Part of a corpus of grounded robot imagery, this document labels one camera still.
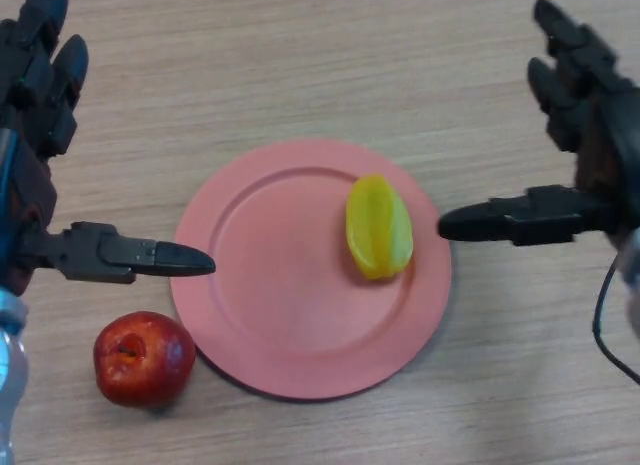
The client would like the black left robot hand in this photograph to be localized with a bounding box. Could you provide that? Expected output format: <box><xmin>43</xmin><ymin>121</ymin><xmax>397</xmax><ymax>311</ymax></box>
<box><xmin>0</xmin><ymin>0</ymin><xmax>217</xmax><ymax>299</ymax></box>

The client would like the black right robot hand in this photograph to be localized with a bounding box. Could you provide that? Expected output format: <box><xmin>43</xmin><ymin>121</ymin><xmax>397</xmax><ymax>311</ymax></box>
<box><xmin>437</xmin><ymin>0</ymin><xmax>640</xmax><ymax>247</ymax></box>

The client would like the red apple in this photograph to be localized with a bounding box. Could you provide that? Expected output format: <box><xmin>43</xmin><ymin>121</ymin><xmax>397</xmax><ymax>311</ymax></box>
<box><xmin>93</xmin><ymin>311</ymin><xmax>197</xmax><ymax>409</ymax></box>

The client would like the pink round plate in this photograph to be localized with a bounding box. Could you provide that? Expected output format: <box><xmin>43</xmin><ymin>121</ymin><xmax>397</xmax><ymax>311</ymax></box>
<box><xmin>169</xmin><ymin>138</ymin><xmax>453</xmax><ymax>400</ymax></box>

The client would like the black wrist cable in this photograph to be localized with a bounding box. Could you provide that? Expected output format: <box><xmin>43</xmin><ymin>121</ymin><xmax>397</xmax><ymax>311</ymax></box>
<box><xmin>592</xmin><ymin>257</ymin><xmax>640</xmax><ymax>386</ymax></box>

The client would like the yellow starfruit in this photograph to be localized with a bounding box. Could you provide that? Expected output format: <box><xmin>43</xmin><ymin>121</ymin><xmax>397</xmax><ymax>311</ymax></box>
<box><xmin>345</xmin><ymin>173</ymin><xmax>415</xmax><ymax>282</ymax></box>

